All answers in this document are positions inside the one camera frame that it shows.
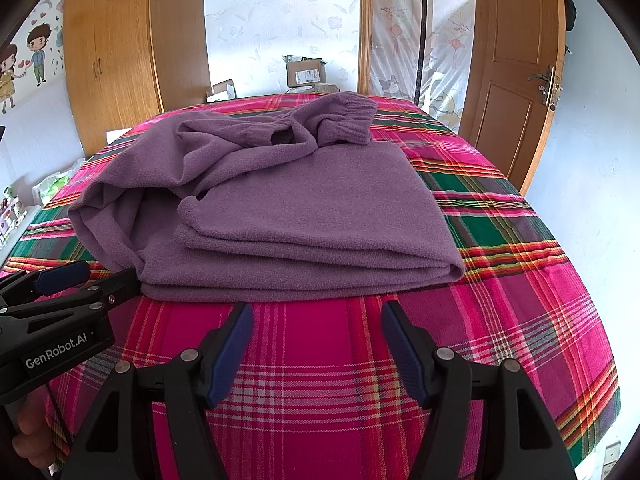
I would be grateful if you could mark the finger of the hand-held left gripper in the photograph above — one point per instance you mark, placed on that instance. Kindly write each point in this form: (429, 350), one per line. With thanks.
(60, 277)
(115, 287)

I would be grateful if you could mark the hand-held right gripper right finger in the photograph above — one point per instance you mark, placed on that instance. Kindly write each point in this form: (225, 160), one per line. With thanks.
(401, 354)

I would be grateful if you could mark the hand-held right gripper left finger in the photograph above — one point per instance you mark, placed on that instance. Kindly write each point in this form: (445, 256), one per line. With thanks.
(234, 355)

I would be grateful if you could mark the purple fleece pants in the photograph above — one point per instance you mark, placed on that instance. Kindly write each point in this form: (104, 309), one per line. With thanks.
(300, 200)

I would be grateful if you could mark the person's left hand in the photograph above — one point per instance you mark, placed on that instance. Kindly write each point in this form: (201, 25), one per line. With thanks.
(31, 432)

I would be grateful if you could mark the green white packet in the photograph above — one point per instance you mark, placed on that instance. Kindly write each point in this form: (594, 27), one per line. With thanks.
(52, 187)

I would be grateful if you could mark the plaid bed sheet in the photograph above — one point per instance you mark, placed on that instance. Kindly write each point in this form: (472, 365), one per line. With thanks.
(310, 410)

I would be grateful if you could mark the white paper sheet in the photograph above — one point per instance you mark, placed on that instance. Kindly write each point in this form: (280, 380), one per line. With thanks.
(119, 135)

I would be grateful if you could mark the white box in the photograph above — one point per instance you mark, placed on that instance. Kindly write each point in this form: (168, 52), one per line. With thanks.
(223, 91)

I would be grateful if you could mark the wooden wardrobe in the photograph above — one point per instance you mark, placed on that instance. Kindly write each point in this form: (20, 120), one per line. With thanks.
(120, 60)

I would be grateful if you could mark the cardboard box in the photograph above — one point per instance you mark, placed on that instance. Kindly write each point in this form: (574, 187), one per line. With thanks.
(305, 74)

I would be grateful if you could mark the wooden door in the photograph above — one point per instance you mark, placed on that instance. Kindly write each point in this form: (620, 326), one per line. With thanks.
(515, 60)

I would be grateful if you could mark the black curtain strip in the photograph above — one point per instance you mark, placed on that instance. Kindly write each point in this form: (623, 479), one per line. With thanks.
(422, 35)

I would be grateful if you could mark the white floral curtain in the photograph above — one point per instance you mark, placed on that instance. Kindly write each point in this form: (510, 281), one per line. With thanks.
(450, 35)

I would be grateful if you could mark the dark hanging bag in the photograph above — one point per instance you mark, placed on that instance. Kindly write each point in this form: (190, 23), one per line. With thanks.
(565, 5)

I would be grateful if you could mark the cartoon wall sticker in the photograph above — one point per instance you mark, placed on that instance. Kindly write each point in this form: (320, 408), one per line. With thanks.
(35, 50)

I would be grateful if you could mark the wall socket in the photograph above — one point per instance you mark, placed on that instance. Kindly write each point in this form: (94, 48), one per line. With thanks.
(612, 460)

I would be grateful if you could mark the wooden door frame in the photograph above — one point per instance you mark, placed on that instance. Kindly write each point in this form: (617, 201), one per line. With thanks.
(365, 20)

